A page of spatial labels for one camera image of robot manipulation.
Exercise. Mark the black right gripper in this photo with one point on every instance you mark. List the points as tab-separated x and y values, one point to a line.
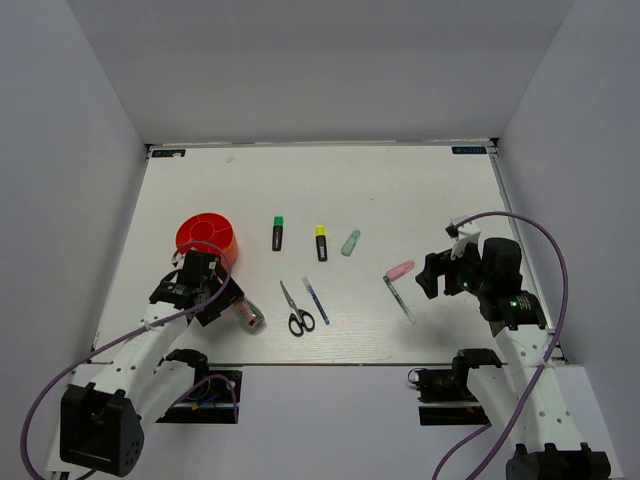
441	263

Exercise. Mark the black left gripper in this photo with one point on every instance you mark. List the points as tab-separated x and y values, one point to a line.
230	293

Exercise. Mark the green ink pen refill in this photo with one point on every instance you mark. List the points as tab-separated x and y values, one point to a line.
404	308

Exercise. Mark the pink glue stick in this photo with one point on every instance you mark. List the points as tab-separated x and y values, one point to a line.
251	316

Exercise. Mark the blue ink pen refill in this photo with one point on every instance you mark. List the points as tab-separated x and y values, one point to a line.
309	288

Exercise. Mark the yellow cap black highlighter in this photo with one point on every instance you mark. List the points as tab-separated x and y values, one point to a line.
321	243

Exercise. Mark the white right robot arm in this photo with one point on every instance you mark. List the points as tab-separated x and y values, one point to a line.
515	385

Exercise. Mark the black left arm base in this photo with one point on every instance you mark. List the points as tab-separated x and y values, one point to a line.
215	399

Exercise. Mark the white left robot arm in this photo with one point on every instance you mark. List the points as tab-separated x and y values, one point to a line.
103	423

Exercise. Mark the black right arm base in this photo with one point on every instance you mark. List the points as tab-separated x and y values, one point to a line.
441	402

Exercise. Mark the pink translucent stapler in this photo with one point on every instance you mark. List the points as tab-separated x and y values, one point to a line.
400	270

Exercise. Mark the orange round organizer container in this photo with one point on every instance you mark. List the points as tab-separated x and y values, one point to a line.
208	228

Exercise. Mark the green translucent stapler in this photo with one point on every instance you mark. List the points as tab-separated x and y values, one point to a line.
350	243

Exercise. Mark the blue label sticker right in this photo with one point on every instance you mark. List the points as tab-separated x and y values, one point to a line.
469	150

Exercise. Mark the blue label sticker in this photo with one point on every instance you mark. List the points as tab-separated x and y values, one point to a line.
168	153
469	150

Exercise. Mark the blue label sticker left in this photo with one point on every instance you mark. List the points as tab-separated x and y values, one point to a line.
168	153

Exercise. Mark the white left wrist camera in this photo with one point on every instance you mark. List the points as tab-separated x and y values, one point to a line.
177	259

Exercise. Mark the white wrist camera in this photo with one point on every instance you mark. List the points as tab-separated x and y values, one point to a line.
463	232
177	259

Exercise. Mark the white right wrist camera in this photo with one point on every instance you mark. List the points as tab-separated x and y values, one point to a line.
463	232

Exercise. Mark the black handled scissors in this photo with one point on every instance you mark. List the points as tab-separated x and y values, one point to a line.
300	321

